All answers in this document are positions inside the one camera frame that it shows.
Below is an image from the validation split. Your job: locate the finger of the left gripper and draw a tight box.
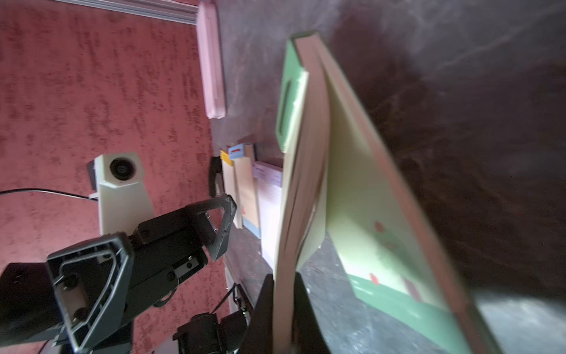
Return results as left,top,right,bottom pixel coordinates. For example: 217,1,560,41
185,193,237,261
47,233,134,353

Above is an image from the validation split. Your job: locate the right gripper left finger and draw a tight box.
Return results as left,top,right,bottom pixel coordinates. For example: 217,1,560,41
238,274,274,354

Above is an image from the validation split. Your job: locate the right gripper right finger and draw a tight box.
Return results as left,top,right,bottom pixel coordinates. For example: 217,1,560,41
293,272,330,354

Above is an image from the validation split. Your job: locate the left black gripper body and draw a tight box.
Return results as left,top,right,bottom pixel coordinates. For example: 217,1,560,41
1,208,208,350

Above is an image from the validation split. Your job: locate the purple grid memo pad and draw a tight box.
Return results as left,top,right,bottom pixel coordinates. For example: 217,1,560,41
252,161,282,271

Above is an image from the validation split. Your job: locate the green memo pad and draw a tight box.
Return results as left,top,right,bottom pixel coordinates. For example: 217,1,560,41
273,32,500,353

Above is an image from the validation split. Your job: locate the yellow-top beige memo pad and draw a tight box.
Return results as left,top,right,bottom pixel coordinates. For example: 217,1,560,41
220,150,243,230

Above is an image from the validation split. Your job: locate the blue-edged beige memo pad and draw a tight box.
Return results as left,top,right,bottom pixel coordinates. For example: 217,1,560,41
228,143,261,239

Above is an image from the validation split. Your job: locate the small black device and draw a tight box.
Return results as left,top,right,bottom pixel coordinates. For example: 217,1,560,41
208,156,224,198

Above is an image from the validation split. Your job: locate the pink pencil case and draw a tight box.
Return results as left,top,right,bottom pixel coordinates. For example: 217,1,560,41
196,2,226,119

